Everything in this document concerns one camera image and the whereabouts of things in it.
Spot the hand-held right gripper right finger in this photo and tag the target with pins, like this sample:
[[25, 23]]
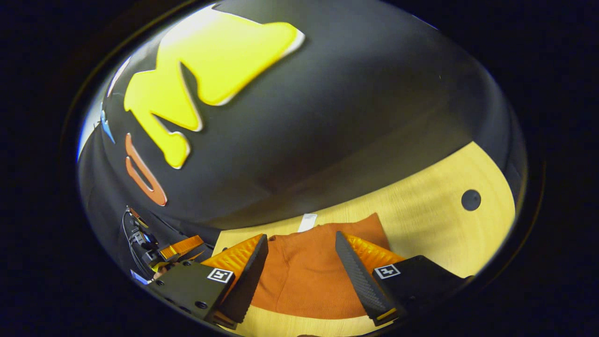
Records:
[[362, 281]]

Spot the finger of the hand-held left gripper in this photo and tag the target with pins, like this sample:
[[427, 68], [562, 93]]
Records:
[[180, 248], [195, 256]]

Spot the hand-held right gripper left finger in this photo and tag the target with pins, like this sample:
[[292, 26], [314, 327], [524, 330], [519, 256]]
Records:
[[245, 281]]

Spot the orange ribbed cardigan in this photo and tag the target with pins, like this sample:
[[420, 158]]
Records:
[[304, 276]]

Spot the laptop with blue screen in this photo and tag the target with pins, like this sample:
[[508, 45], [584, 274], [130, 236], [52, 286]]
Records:
[[140, 277]]

